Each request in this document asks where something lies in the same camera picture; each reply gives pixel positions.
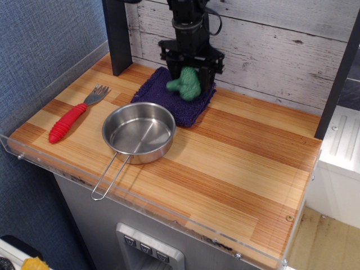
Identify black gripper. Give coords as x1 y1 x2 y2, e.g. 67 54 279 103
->
159 21 224 93

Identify green toy broccoli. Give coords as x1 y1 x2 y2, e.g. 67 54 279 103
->
166 66 201 102

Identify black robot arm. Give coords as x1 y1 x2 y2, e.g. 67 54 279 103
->
159 1 224 92

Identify yellow object at corner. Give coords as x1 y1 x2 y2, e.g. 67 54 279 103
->
21 257 50 270

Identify purple folded towel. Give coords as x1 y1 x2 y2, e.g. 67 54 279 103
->
131 67 216 127

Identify small steel saucepan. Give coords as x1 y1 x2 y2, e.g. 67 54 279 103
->
91 102 176 201

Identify grey cabinet with dispenser panel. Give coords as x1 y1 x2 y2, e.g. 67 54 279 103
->
53 171 271 270

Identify white ribbed appliance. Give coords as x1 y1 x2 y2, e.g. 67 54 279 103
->
305 106 359 228

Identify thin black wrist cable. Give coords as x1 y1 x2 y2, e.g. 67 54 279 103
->
204 7 223 36

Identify dark left frame post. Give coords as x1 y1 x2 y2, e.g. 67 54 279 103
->
102 0 133 76

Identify dark frame post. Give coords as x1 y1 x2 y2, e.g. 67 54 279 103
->
102 0 133 76
314 11 359 140

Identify red handled fork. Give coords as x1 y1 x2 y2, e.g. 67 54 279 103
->
48 84 110 144

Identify dark right frame post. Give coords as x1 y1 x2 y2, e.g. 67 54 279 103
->
314 11 359 140

